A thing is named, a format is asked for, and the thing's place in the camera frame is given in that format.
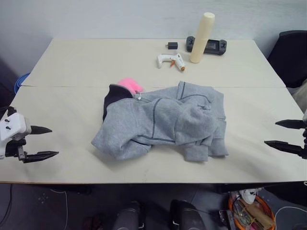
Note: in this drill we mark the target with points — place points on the white glue gun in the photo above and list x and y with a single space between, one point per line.
169 59

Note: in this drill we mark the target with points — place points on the grey zip hoodie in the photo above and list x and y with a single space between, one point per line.
163 122

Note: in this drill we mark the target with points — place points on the pink fluffy cloth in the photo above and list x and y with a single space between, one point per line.
130 85

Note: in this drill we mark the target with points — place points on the black chair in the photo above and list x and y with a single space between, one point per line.
287 60

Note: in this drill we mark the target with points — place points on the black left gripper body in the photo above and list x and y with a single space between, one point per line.
14 147

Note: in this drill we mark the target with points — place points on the black power adapter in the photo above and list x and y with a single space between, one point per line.
171 46

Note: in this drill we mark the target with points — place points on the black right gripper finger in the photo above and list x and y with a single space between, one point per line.
291 123
287 146

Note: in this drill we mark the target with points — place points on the orange round basket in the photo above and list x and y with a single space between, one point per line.
251 213

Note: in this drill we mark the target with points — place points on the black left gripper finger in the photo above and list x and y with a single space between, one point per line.
40 155
40 130

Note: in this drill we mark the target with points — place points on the white zipper pull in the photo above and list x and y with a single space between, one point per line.
139 97

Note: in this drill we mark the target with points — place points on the black handheld controller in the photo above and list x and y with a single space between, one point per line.
213 46

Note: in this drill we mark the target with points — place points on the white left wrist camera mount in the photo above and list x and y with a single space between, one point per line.
13 125

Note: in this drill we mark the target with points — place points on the tall cream cylinder bottle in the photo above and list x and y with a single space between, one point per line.
201 40

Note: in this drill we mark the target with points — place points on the dark rounded shape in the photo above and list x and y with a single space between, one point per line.
128 216
189 215

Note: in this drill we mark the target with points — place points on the white plastic tool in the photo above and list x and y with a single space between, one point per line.
248 194

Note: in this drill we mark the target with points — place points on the blue round container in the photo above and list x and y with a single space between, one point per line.
20 82

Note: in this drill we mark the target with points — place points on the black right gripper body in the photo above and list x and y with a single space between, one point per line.
305 136

